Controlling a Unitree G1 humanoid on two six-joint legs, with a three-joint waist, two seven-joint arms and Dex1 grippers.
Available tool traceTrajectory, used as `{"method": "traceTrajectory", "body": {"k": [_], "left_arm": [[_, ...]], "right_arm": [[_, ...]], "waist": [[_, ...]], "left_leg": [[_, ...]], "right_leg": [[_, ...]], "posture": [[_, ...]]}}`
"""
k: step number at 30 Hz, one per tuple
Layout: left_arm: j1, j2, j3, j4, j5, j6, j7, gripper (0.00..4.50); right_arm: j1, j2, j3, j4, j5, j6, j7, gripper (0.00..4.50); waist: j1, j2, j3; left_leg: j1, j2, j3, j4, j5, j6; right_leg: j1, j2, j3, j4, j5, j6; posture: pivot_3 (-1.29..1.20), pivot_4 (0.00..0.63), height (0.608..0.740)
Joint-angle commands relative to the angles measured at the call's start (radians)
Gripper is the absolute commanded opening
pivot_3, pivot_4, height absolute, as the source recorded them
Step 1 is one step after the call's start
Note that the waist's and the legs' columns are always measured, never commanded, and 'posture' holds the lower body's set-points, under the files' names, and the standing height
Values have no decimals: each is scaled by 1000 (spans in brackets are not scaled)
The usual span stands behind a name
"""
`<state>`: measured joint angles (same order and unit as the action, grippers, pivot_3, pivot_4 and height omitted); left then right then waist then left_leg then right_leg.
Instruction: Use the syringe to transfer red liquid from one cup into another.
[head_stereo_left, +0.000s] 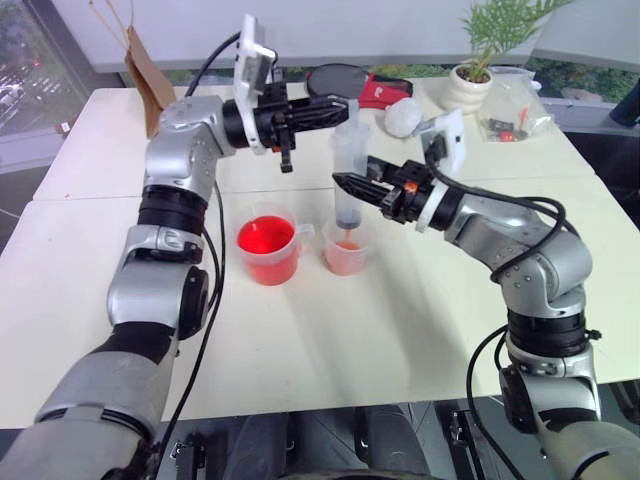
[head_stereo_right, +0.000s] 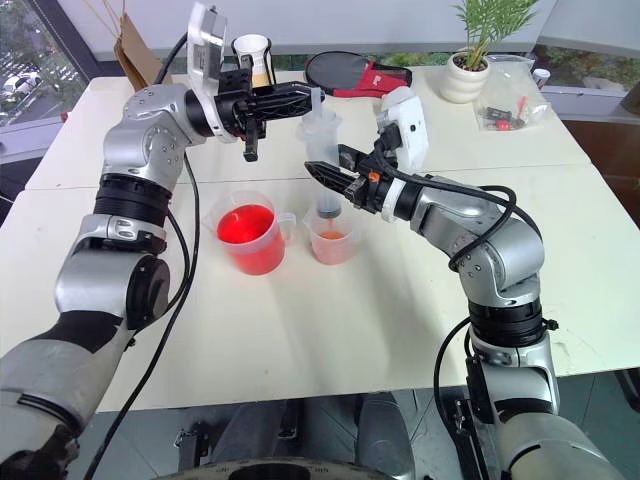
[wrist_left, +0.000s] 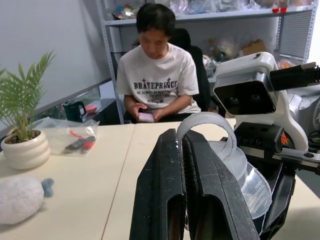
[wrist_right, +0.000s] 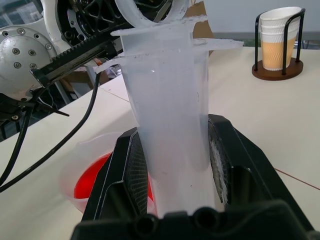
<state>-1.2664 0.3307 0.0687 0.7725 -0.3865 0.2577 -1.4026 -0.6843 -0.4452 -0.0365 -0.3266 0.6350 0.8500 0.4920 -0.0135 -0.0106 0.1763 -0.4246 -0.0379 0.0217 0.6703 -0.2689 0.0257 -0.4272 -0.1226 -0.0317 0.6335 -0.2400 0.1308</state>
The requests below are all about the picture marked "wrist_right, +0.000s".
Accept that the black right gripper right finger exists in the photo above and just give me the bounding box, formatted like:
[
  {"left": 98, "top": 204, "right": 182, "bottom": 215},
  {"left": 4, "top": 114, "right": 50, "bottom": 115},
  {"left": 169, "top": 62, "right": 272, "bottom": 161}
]
[{"left": 207, "top": 113, "right": 313, "bottom": 227}]

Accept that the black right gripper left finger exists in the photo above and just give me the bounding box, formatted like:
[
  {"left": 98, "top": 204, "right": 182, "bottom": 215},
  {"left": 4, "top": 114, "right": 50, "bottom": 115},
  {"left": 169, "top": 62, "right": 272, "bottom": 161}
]
[{"left": 82, "top": 127, "right": 158, "bottom": 222}]

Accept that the clear cup with red liquid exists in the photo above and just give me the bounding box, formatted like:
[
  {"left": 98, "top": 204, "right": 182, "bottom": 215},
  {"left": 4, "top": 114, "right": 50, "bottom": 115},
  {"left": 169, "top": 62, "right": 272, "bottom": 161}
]
[{"left": 58, "top": 132, "right": 158, "bottom": 216}]

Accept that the white and orange paper cup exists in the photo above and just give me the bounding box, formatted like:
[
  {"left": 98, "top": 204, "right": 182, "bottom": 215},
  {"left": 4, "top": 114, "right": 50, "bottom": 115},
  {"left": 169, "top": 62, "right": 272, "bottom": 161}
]
[{"left": 261, "top": 31, "right": 298, "bottom": 72}]

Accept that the brown cardboard piece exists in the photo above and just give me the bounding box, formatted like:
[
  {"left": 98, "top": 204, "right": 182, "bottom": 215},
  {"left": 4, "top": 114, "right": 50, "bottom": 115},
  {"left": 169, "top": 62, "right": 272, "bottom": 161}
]
[{"left": 186, "top": 4, "right": 215, "bottom": 57}]

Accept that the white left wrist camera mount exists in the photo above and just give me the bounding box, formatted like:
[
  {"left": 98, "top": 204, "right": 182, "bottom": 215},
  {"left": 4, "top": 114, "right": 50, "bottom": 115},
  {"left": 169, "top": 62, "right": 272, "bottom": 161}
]
[{"left": 39, "top": 0, "right": 65, "bottom": 49}]

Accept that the thin red wire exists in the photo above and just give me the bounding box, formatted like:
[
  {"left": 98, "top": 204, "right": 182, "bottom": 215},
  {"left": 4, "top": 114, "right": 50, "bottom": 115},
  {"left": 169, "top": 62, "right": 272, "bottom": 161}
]
[{"left": 273, "top": 166, "right": 320, "bottom": 191}]

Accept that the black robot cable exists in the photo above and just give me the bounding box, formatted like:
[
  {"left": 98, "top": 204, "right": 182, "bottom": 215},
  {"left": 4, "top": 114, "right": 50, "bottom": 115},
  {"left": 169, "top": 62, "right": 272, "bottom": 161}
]
[
  {"left": 0, "top": 71, "right": 101, "bottom": 194},
  {"left": 0, "top": 104, "right": 34, "bottom": 186}
]

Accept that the black wire cup holder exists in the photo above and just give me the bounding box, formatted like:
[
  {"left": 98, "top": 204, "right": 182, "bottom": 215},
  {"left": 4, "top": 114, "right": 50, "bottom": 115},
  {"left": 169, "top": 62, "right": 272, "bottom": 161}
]
[{"left": 251, "top": 7, "right": 307, "bottom": 81}]

